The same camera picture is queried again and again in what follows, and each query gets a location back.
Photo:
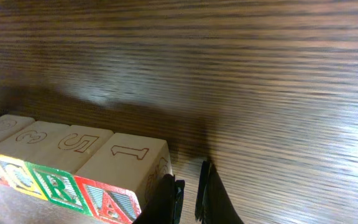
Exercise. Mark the green R block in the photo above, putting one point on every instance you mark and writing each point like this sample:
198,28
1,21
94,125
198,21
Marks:
53,166

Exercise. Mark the red A block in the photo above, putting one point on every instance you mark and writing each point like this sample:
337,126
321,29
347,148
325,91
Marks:
119,179

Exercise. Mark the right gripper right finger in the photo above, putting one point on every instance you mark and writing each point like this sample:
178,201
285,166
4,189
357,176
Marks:
213,205

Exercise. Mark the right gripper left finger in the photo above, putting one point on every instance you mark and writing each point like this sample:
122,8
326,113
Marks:
166,204

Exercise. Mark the yellow C block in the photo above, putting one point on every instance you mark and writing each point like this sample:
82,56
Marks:
23,147

